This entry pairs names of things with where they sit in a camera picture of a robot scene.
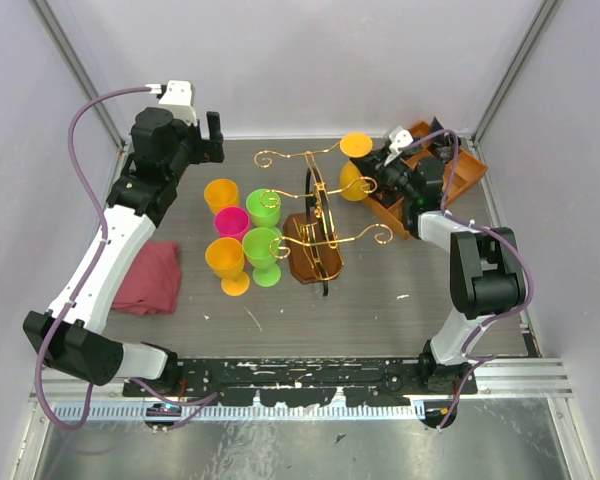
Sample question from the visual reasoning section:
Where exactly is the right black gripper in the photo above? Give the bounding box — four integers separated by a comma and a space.
350, 147, 418, 203

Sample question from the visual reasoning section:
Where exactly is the orange wine glass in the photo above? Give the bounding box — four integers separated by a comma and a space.
339, 132, 373, 202
203, 178, 240, 214
205, 237, 250, 296

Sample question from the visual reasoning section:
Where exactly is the green wine glass back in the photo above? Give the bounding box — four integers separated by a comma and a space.
245, 188, 281, 228

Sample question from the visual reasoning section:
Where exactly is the green wine glass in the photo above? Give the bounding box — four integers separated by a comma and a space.
245, 188, 281, 228
242, 227, 281, 288

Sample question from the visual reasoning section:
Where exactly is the gold wire glass rack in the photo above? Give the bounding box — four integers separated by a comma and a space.
269, 142, 394, 297

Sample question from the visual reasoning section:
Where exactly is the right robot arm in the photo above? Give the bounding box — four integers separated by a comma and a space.
352, 150, 531, 394

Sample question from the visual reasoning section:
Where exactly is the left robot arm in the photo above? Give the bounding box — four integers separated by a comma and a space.
23, 107, 224, 396

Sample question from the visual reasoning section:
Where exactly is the pink wine glass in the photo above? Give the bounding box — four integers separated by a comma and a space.
214, 206, 251, 242

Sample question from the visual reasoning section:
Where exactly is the green wine glass front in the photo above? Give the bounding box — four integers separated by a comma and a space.
242, 227, 281, 288

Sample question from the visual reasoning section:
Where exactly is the orange wine glass front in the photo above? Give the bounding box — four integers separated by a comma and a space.
205, 237, 250, 296

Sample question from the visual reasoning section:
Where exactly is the black folded item in tray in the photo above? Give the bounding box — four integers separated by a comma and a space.
428, 117, 455, 164

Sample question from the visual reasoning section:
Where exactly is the wooden compartment tray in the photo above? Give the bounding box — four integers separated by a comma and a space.
363, 120, 487, 239

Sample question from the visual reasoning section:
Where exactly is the red folded cloth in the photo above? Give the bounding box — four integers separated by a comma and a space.
111, 241, 182, 316

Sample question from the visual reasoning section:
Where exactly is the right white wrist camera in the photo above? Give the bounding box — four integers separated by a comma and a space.
383, 126, 414, 166

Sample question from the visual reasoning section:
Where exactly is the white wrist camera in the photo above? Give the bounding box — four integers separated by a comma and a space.
383, 126, 414, 166
146, 80, 199, 126

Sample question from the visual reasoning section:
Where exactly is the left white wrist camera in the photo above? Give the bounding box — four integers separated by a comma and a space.
146, 80, 199, 126

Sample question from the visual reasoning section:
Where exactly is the black mounting base plate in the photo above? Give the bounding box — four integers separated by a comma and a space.
122, 357, 479, 409

